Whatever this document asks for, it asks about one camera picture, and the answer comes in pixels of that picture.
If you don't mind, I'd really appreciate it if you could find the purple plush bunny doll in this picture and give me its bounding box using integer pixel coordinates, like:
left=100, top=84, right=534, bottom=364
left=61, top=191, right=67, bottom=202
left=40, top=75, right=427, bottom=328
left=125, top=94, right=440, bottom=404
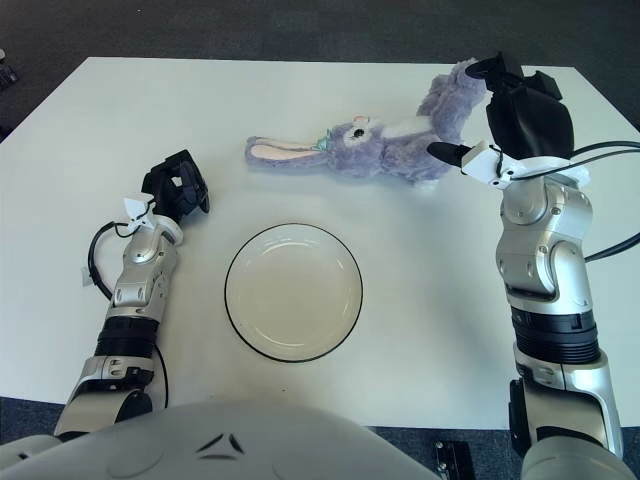
left=244, top=58, right=489, bottom=194

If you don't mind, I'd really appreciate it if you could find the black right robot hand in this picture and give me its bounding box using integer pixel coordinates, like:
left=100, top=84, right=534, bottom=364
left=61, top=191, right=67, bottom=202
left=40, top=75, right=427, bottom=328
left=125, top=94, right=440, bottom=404
left=429, top=50, right=591, bottom=190

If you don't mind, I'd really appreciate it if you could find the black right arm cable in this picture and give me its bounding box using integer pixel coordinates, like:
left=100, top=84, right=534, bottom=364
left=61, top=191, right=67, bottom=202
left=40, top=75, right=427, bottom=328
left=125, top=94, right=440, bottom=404
left=519, top=141, right=640, bottom=264

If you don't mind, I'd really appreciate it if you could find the white plate with black rim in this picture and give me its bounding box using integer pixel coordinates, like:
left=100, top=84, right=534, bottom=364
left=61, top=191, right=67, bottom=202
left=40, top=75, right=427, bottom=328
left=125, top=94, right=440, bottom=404
left=223, top=222, right=365, bottom=362

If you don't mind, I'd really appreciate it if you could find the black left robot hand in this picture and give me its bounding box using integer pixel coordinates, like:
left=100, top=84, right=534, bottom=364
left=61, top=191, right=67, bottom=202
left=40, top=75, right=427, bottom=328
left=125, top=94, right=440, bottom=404
left=123, top=148, right=211, bottom=234

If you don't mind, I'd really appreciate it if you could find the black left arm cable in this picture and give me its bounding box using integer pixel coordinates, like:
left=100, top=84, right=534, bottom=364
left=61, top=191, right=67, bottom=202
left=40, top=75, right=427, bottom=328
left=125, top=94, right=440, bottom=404
left=88, top=222, right=151, bottom=301

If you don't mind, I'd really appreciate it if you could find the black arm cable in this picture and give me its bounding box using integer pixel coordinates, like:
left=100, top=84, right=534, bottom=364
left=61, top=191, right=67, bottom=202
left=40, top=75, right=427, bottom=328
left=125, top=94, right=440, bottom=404
left=88, top=222, right=151, bottom=301
left=519, top=141, right=640, bottom=264

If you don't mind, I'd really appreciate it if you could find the black metal bracket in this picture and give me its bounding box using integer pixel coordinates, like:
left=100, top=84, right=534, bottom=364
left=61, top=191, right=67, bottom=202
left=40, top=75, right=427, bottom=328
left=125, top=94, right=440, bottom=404
left=433, top=439, right=474, bottom=480

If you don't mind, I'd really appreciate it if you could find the grey robot torso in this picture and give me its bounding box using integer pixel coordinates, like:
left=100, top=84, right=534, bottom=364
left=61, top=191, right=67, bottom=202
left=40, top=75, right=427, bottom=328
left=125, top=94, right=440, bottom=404
left=0, top=399, right=436, bottom=480

